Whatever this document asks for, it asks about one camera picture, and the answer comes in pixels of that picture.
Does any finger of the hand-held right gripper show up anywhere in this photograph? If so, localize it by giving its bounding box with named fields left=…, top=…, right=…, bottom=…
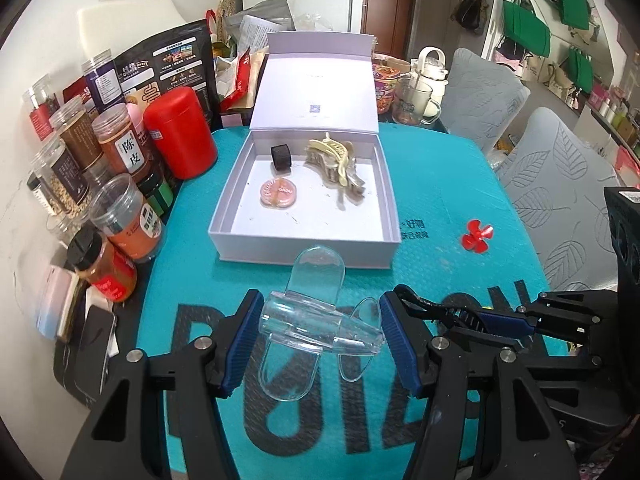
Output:
left=472, top=290, right=621, bottom=336
left=440, top=327, right=606, bottom=386

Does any green tote bag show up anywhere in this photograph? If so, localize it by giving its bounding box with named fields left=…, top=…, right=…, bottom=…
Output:
left=502, top=0, right=551, bottom=56
left=552, top=0, right=591, bottom=31
left=567, top=45, right=596, bottom=93

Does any black snack pouch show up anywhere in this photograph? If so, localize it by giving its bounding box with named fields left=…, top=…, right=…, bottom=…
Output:
left=114, top=19, right=216, bottom=131

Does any printed paper sheet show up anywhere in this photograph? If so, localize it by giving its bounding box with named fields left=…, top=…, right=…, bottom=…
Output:
left=239, top=14, right=286, bottom=53

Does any brown door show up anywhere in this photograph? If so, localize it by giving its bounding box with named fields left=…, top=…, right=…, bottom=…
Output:
left=362, top=0, right=418, bottom=58

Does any teal bubble mailer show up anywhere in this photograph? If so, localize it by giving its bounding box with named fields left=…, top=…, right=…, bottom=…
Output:
left=135, top=125, right=551, bottom=480

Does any red canister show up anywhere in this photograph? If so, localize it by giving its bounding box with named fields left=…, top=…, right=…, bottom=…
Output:
left=143, top=86, right=218, bottom=181

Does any grey mailer bag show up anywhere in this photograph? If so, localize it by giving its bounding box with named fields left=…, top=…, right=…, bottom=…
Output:
left=223, top=0, right=296, bottom=48

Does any white foam block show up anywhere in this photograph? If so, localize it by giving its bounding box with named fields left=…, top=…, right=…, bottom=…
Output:
left=76, top=0, right=183, bottom=48

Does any marbled beige hair claw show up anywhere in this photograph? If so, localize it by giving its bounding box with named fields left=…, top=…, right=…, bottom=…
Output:
left=305, top=152, right=368, bottom=203

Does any instant noodle cup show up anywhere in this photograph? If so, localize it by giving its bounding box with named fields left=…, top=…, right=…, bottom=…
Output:
left=372, top=57, right=413, bottom=115

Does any clear plastic bag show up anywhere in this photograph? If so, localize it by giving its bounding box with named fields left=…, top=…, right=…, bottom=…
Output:
left=295, top=12, right=333, bottom=33

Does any white kettle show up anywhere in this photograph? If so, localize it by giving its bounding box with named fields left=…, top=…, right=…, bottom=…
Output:
left=411, top=46, right=449, bottom=121

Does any cream hair claw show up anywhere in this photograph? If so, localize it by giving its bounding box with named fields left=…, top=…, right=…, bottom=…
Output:
left=306, top=131, right=357, bottom=213

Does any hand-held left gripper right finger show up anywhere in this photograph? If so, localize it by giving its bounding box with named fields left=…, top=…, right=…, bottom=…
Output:
left=378, top=291, right=576, bottom=480

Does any grey leaf-pattern chair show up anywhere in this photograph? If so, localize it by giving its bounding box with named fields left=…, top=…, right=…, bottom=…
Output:
left=440, top=49, right=531, bottom=156
left=495, top=107, right=626, bottom=291

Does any black small hair clip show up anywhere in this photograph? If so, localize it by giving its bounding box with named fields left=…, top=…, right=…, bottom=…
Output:
left=270, top=144, right=293, bottom=173

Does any pink bottle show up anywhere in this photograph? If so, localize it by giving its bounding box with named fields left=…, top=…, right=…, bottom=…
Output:
left=126, top=102, right=156, bottom=161

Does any dark hanging bag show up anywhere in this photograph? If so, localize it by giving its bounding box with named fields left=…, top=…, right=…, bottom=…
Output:
left=450, top=0, right=488, bottom=36

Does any red flower hair clip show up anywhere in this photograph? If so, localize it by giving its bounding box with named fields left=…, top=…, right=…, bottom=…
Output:
left=461, top=220, right=496, bottom=256

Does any cluster of clear spice jars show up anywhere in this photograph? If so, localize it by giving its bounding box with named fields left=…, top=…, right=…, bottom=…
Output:
left=22, top=49, right=173, bottom=263

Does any black smartphone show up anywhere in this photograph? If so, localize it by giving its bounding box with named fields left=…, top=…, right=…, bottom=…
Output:
left=52, top=305, right=118, bottom=406

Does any white gift box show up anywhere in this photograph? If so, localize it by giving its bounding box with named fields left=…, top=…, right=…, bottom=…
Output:
left=207, top=31, right=403, bottom=268

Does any pink round compact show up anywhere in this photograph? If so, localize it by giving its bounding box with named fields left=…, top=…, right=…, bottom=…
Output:
left=259, top=176, right=297, bottom=208

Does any glass mug with cat print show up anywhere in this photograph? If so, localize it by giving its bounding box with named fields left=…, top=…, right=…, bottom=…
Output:
left=392, top=82, right=443, bottom=126

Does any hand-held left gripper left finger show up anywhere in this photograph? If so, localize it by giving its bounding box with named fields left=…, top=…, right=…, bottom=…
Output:
left=60, top=289, right=266, bottom=480

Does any black-capped chili bottle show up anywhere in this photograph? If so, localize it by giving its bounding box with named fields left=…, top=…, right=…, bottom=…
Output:
left=66, top=225, right=138, bottom=303

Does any pastel pink box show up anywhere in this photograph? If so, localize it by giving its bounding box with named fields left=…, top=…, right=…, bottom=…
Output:
left=36, top=264, right=88, bottom=343

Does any red snack packet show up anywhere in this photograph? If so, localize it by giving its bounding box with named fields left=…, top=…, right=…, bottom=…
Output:
left=231, top=46, right=253, bottom=101

